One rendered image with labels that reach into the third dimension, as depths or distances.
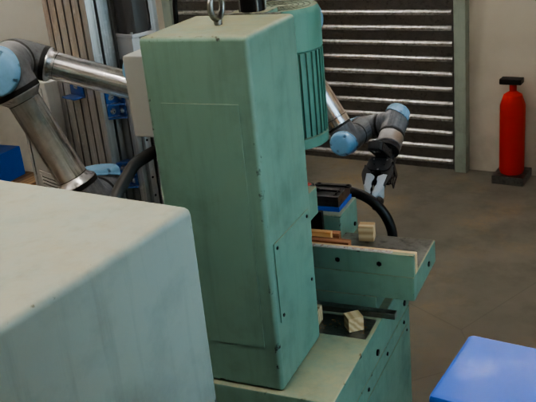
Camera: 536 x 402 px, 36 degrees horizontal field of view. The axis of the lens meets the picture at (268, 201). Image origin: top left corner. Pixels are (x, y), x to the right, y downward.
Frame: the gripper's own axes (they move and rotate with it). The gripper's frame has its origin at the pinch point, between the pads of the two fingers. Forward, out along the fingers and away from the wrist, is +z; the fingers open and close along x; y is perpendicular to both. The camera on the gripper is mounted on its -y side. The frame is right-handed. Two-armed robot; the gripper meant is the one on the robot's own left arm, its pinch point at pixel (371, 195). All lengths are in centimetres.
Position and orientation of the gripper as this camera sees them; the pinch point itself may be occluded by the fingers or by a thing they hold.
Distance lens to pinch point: 232.3
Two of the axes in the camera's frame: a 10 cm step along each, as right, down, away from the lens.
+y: 2.8, 6.1, 7.4
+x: -9.1, -0.7, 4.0
